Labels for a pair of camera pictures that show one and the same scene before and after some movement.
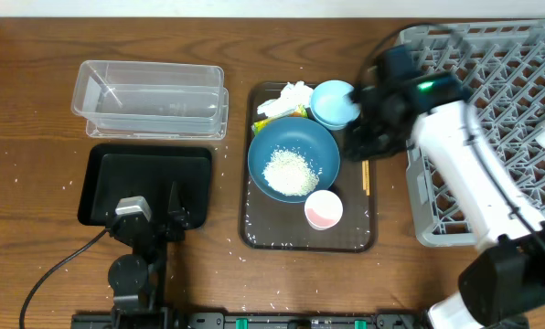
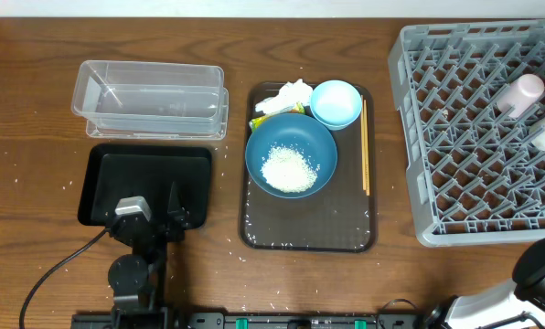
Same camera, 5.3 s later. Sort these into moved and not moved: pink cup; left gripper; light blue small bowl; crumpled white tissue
Moved: pink cup
Not moved: light blue small bowl; crumpled white tissue; left gripper
